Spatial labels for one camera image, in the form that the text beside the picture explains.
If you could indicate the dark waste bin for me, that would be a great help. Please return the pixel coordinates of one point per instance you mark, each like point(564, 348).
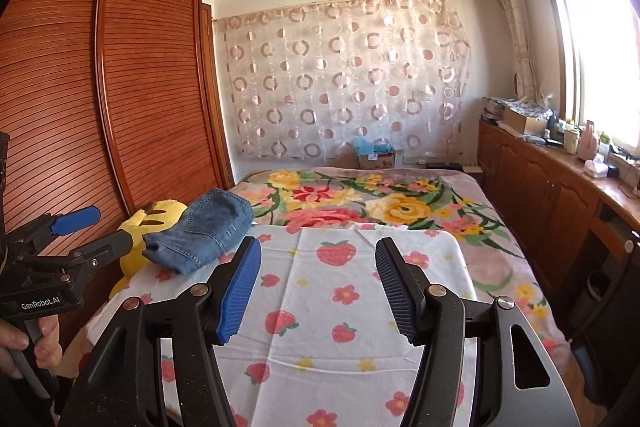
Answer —
point(598, 289)

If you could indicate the person's left hand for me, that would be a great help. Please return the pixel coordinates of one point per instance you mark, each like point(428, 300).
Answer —
point(50, 342)

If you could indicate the circle patterned sheer curtain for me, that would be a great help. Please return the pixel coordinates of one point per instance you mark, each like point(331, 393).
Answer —
point(340, 77)

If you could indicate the small black box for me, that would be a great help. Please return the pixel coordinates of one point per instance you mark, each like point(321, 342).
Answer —
point(613, 171)

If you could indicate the green capped bottle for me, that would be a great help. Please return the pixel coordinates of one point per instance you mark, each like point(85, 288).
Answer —
point(604, 146)

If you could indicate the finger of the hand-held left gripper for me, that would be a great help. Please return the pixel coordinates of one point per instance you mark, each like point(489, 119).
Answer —
point(75, 219)
point(105, 249)

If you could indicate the wooden framed window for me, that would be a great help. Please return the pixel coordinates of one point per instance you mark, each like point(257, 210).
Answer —
point(600, 57)

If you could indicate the white tissue box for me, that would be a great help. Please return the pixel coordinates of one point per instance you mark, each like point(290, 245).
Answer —
point(595, 169)

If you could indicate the open cardboard box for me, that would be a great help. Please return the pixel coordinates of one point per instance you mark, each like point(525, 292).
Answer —
point(522, 122)

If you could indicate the stack of papers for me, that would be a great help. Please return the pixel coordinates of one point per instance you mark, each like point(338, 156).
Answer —
point(492, 109)

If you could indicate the cardboard box with blue contents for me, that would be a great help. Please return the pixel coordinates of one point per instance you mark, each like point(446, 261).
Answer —
point(375, 159)

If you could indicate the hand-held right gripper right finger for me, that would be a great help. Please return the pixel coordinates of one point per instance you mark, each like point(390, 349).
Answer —
point(395, 287)

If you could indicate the long wooden cabinet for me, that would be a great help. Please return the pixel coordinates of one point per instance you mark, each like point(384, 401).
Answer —
point(545, 197)

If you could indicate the yellow plush toy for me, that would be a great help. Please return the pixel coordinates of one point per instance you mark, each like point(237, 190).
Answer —
point(132, 262)

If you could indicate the white jar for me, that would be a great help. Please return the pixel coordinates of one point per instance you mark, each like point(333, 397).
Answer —
point(570, 142)

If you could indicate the blue denim pants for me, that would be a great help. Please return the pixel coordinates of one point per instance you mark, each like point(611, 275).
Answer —
point(205, 222)

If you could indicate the brown slatted wooden wardrobe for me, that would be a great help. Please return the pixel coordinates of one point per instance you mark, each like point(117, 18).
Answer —
point(150, 82)

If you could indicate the pale window drape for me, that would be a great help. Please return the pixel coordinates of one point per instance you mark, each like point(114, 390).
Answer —
point(515, 22)

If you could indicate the white strawberry print sheet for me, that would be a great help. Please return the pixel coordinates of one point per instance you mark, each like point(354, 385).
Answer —
point(310, 307)

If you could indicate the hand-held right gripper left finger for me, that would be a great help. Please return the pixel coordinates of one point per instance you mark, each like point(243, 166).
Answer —
point(242, 287)

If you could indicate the floral blanket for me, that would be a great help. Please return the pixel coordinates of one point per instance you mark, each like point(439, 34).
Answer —
point(350, 197)

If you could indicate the pink bottle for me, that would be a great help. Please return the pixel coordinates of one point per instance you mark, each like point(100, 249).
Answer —
point(587, 142)

